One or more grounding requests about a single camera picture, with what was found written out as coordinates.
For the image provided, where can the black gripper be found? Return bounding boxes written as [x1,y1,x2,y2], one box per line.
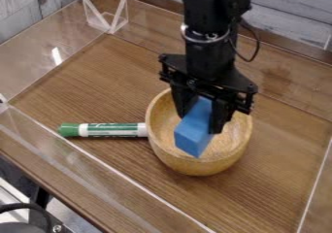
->
[158,33,260,134]

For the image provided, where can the blue foam block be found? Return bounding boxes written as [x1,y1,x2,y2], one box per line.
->
[173,97,213,158]

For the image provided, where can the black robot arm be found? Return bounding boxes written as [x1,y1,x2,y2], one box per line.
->
[158,0,258,134]

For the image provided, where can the brown wooden bowl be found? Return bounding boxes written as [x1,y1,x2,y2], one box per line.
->
[145,88,253,176]

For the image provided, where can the green white marker pen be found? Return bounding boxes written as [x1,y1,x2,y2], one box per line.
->
[58,122,148,137]

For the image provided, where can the clear acrylic tray wall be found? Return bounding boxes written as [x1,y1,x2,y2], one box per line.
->
[0,0,332,233]

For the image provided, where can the black table leg bracket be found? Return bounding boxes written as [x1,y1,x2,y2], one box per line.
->
[28,187,73,233]

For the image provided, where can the black cable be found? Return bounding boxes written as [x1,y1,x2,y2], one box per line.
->
[0,201,53,233]

